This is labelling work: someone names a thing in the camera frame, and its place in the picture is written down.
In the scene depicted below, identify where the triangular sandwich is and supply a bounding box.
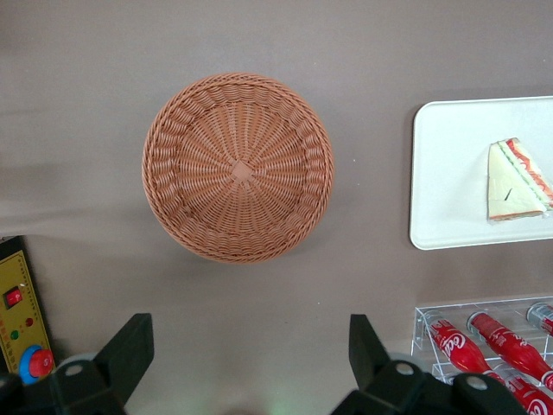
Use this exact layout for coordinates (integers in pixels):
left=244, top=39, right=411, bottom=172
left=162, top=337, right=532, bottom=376
left=486, top=137, right=553, bottom=224

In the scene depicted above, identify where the clear acrylic bottle rack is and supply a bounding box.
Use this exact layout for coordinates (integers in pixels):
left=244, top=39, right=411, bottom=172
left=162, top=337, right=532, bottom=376
left=410, top=296, right=553, bottom=415

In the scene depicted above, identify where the red Coca-Cola bottle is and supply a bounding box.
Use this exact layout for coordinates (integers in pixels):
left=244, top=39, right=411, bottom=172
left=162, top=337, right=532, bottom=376
left=425, top=318, right=506, bottom=386
left=467, top=310, right=553, bottom=393
left=496, top=366, right=553, bottom=415
left=525, top=301, right=553, bottom=337

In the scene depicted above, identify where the yellow and black control box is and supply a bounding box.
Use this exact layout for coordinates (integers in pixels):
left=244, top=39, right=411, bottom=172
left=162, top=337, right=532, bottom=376
left=0, top=235, right=57, bottom=386

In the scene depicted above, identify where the red emergency stop button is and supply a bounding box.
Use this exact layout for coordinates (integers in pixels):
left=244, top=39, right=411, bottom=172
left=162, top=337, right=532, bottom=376
left=19, top=344, right=56, bottom=385

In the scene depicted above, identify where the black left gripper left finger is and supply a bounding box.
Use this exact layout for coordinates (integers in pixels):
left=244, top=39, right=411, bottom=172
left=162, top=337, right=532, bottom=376
left=0, top=313, right=156, bottom=415

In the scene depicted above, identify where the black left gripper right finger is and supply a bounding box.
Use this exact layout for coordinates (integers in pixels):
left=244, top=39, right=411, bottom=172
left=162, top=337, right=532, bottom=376
left=332, top=313, right=528, bottom=415

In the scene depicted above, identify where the round brown wicker basket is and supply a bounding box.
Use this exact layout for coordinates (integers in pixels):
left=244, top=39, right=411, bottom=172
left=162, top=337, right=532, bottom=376
left=141, top=72, right=335, bottom=265

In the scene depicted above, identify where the cream rectangular plastic tray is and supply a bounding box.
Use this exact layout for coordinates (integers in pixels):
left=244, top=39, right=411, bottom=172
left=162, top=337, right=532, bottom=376
left=409, top=95, right=553, bottom=251

